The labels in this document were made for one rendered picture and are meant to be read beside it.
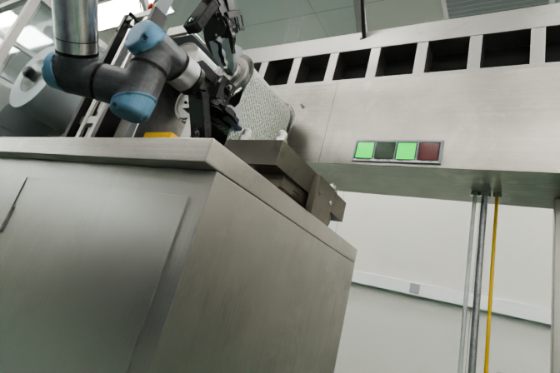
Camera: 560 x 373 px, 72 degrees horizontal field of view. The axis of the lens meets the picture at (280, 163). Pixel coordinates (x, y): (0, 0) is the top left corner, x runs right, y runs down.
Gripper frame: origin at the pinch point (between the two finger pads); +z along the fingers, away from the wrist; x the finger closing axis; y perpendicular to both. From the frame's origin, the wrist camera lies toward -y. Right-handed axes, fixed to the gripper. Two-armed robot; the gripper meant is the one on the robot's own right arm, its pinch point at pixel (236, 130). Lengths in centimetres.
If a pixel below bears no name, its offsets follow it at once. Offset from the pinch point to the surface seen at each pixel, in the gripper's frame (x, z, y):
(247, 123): -0.3, 3.2, 3.8
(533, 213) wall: -70, 263, 73
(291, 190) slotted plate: -19.0, 3.6, -14.0
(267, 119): -0.3, 11.0, 9.6
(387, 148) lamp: -30.7, 29.4, 10.0
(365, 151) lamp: -24.2, 29.4, 9.0
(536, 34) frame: -65, 31, 46
